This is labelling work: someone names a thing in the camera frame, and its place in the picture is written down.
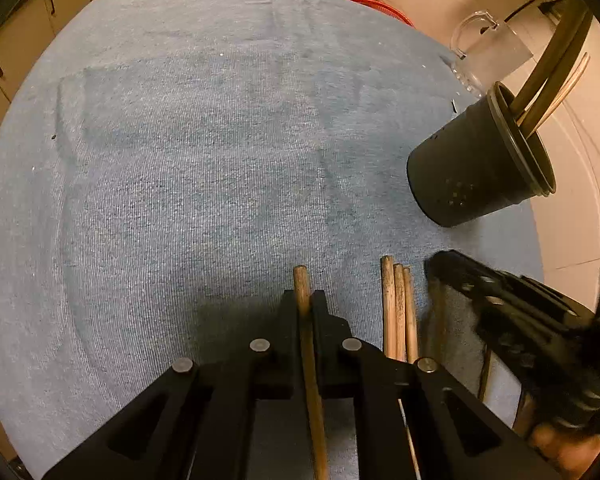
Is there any black utensil holder cup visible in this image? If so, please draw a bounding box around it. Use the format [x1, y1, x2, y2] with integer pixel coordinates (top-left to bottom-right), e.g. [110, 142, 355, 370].
[406, 82, 556, 228]

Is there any person right hand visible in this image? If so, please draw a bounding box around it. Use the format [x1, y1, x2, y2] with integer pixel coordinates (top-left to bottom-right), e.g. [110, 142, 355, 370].
[528, 424, 600, 479]

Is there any blue table cloth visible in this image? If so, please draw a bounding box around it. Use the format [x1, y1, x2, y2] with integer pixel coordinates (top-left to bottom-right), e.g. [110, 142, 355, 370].
[0, 0, 543, 478]

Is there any glass beer mug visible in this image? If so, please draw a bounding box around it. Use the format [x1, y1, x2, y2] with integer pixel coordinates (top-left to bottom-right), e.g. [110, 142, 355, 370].
[449, 10, 532, 99]

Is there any red plastic basin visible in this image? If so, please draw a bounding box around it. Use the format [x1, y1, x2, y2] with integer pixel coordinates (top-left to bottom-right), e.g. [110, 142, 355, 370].
[351, 0, 414, 28]

